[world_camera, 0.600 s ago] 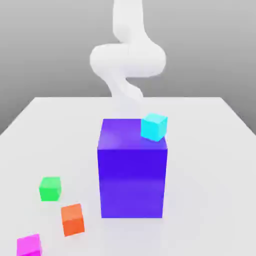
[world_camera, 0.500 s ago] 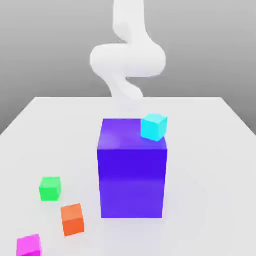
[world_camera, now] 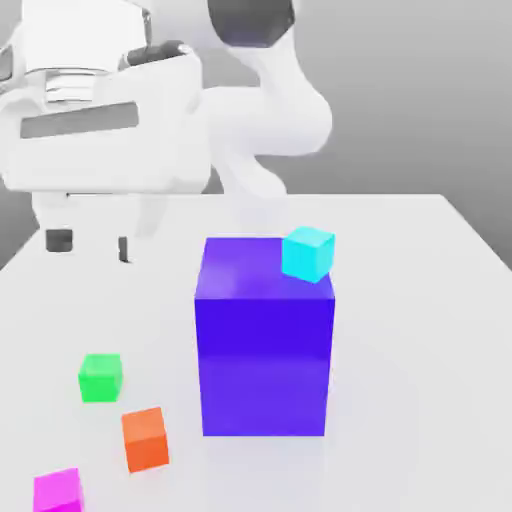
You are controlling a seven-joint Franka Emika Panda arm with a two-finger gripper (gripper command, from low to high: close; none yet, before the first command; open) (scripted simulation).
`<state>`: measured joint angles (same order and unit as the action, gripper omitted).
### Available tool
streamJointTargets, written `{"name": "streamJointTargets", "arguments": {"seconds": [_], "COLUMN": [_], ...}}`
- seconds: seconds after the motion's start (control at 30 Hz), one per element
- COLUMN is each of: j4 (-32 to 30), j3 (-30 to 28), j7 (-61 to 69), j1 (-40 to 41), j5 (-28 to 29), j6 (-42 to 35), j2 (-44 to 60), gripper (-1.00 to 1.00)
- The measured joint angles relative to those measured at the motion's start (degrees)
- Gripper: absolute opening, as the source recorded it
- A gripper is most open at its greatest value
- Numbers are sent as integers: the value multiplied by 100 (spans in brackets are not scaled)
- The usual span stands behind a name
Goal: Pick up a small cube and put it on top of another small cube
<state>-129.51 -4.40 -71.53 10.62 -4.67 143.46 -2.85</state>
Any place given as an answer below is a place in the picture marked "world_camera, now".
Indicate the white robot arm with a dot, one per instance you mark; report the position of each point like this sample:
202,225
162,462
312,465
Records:
272,120

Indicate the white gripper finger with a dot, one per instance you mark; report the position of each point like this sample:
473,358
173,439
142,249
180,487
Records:
56,216
150,212

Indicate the small orange cube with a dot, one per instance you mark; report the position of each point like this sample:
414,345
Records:
146,442

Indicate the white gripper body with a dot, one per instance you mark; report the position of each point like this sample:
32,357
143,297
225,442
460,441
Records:
120,160

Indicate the large purple box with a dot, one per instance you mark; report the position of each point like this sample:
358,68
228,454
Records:
264,360

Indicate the small green cube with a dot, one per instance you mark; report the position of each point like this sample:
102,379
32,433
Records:
100,380

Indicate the small magenta cube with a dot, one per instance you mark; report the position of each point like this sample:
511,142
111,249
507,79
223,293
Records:
58,494

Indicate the small cyan cube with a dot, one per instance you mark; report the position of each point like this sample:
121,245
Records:
306,256

